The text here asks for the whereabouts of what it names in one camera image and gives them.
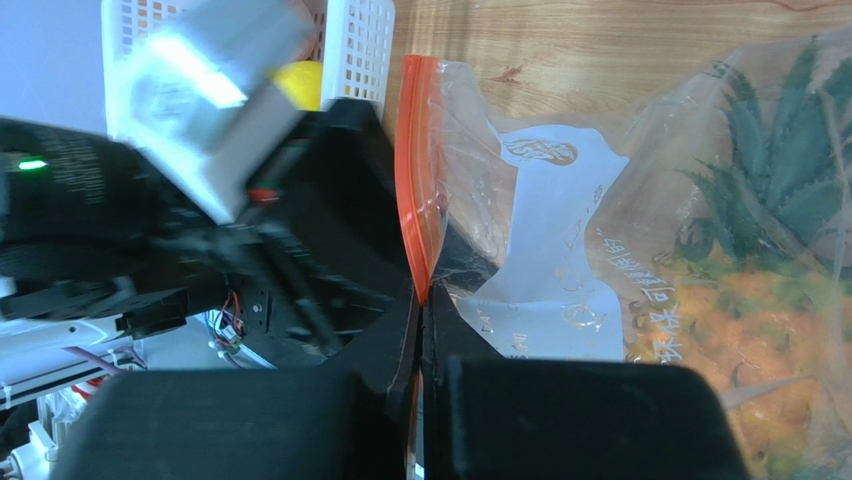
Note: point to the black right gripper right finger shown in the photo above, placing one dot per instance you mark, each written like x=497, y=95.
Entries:
x=490, y=417

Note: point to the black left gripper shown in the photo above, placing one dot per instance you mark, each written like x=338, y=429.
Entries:
x=317, y=255

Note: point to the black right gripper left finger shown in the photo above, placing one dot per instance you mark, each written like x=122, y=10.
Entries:
x=352, y=417

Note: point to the yellow fake orange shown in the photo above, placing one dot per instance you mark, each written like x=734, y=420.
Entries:
x=301, y=82

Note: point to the clear zip top bag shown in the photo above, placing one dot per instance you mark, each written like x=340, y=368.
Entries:
x=537, y=225

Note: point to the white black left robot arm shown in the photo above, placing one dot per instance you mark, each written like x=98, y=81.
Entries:
x=90, y=229

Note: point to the orange fake pineapple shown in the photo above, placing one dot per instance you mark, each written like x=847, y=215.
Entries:
x=754, y=291

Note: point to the white perforated plastic basket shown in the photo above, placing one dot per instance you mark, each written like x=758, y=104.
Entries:
x=354, y=43

